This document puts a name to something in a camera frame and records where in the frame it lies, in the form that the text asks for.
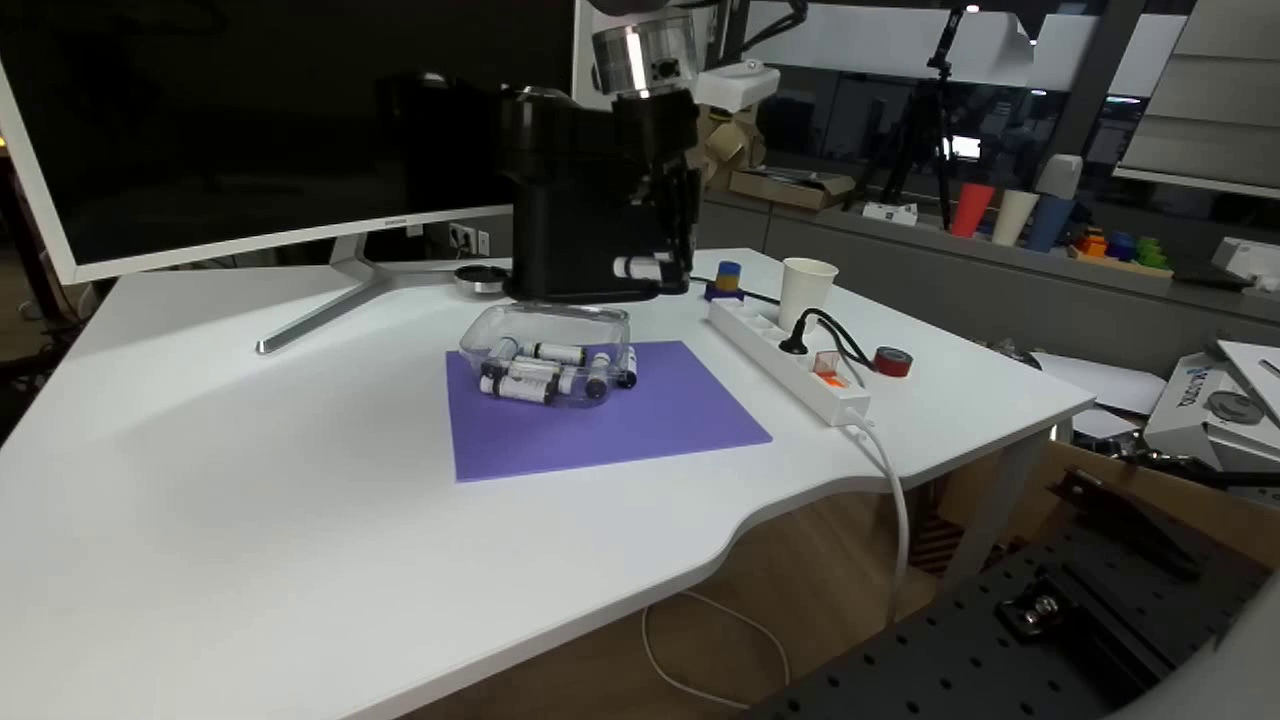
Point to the open cardboard box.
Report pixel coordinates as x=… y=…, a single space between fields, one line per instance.
x=790 y=187

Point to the clear plastic container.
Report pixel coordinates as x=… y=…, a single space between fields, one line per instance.
x=545 y=325

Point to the stack of white boxes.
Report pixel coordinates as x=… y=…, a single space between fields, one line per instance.
x=1200 y=410

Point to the black coffee machine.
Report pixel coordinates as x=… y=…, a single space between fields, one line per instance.
x=565 y=200

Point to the window blind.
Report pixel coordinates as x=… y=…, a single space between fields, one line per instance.
x=1215 y=90

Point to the red tape roll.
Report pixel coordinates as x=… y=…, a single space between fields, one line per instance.
x=892 y=362

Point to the white power strip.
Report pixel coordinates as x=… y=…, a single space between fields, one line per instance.
x=770 y=350

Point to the purple mat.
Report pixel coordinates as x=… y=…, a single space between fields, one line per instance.
x=640 y=430

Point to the white curved monitor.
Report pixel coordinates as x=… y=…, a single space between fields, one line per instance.
x=250 y=120

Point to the white paper sheets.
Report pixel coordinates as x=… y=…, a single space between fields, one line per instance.
x=1100 y=385

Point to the upturned white cup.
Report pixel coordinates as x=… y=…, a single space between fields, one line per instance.
x=1060 y=175

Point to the small round metal dish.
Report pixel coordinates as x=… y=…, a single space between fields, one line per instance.
x=480 y=279

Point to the metal clamp with bolts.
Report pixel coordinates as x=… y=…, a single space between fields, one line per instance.
x=1035 y=615

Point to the small white box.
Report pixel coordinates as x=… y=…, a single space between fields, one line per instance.
x=890 y=213

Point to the white paper cup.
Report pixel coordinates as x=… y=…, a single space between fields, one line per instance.
x=805 y=290

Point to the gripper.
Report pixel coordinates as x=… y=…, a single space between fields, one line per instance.
x=655 y=130

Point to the colourful toy blocks on board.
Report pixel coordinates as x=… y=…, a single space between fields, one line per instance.
x=1120 y=252

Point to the crumpled brown cardboard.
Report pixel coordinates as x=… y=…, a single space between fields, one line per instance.
x=730 y=145

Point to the blue and yellow block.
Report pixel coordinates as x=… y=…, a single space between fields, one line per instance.
x=727 y=280

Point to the red cup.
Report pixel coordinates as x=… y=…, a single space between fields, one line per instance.
x=970 y=210

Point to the black metal bracket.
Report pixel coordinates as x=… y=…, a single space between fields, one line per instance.
x=1130 y=525

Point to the small white bottle black cap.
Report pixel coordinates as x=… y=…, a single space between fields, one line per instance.
x=552 y=353
x=633 y=268
x=598 y=375
x=545 y=373
x=628 y=366
x=518 y=388
x=500 y=355

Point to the wall socket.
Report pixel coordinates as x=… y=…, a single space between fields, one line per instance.
x=468 y=238

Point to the blue cup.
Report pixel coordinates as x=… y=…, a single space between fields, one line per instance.
x=1047 y=225

